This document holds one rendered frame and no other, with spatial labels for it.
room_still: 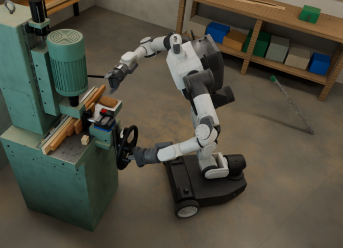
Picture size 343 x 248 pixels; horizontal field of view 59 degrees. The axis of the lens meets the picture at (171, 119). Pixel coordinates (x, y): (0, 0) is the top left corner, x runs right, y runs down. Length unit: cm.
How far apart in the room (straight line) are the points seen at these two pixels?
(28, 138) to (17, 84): 37
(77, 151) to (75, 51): 56
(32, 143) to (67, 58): 66
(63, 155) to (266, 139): 226
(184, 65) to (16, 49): 85
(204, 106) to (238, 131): 188
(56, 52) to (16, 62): 26
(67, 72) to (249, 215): 187
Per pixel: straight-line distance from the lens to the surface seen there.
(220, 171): 250
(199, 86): 155
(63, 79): 166
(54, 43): 156
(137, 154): 170
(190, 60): 169
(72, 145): 181
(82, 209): 226
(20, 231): 262
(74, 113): 185
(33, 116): 195
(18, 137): 207
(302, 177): 321
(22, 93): 187
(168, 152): 157
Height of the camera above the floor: 222
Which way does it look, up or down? 42 degrees down
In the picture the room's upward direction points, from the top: 8 degrees clockwise
